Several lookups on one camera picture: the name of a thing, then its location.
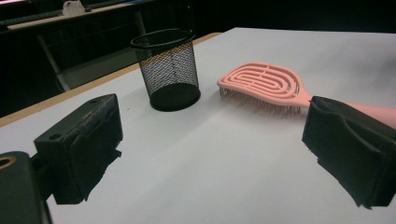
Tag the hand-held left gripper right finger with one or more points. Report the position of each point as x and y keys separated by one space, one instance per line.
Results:
x=351 y=149

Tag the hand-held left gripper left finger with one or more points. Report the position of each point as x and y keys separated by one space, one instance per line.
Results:
x=81 y=146

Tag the pink hairbrush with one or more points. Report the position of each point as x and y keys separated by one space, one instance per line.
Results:
x=264 y=82

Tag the black mesh pen holder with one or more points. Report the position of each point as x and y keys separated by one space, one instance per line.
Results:
x=169 y=71

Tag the white table board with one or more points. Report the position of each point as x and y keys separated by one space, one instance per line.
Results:
x=218 y=161

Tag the small white object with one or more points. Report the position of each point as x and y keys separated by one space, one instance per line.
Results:
x=73 y=8

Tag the white metal frame table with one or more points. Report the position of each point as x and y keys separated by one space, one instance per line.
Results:
x=53 y=59

